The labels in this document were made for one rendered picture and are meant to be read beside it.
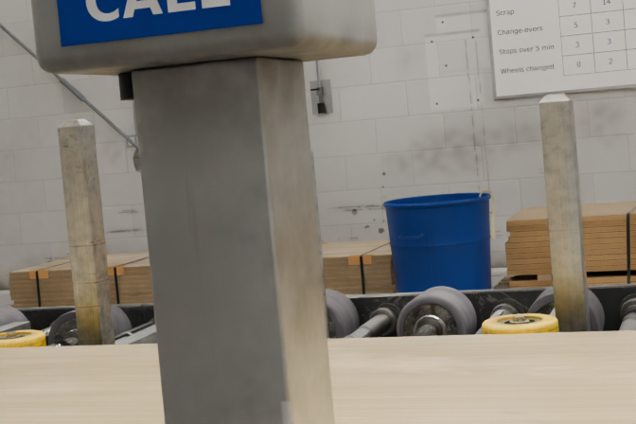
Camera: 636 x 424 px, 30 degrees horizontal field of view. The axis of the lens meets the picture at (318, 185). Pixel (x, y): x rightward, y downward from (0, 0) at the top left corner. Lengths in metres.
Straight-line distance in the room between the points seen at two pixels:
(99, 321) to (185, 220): 1.28
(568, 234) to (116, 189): 7.14
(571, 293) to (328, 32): 1.12
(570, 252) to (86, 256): 0.62
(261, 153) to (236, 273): 0.03
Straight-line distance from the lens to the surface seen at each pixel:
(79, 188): 1.57
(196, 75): 0.30
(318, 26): 0.28
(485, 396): 0.99
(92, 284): 1.58
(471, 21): 7.57
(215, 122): 0.30
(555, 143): 1.37
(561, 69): 7.46
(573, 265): 1.38
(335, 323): 1.90
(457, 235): 5.85
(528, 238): 6.22
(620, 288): 1.92
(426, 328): 1.79
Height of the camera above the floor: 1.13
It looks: 3 degrees down
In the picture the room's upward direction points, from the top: 5 degrees counter-clockwise
